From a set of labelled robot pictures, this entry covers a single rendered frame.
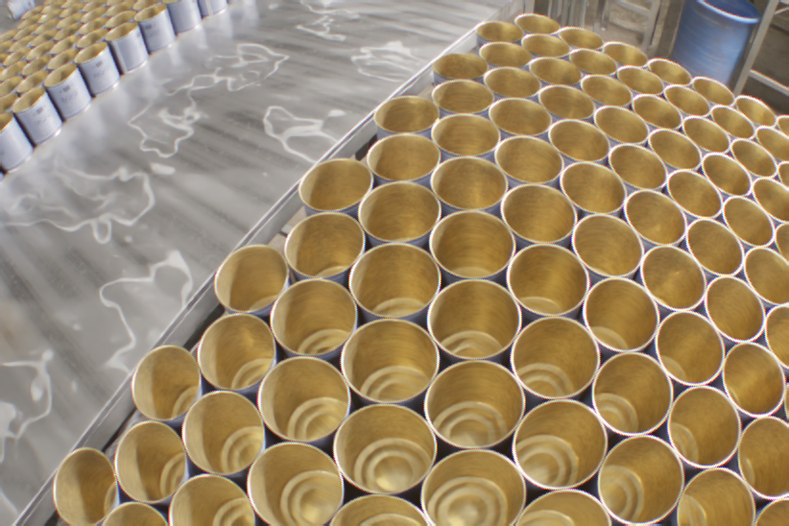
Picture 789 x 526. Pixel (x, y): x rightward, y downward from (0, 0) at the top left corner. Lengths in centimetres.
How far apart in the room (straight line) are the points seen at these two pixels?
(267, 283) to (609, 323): 32
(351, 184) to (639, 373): 33
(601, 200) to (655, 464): 28
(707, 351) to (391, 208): 32
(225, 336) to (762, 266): 52
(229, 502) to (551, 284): 34
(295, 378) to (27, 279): 43
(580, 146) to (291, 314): 35
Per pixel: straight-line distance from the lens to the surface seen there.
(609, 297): 46
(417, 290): 48
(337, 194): 55
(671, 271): 50
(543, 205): 50
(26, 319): 67
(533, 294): 50
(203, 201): 63
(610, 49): 77
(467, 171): 52
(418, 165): 56
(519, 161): 56
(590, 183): 54
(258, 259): 48
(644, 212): 54
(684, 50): 300
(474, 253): 50
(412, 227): 52
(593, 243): 50
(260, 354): 48
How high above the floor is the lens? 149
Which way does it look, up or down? 54 degrees down
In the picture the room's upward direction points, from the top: 2 degrees counter-clockwise
